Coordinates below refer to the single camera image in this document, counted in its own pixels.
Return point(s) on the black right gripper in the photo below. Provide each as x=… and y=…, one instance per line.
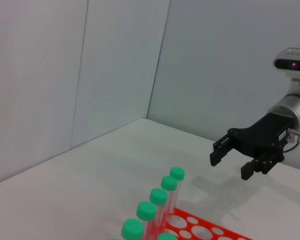
x=262, y=135

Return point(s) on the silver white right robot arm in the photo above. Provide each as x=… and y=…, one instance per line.
x=295, y=107

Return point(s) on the orange plastic test tube rack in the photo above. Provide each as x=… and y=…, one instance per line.
x=185, y=214

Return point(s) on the right wrist camera mount bracket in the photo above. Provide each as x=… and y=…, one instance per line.
x=298, y=86

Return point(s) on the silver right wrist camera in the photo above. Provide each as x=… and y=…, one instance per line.
x=292, y=65

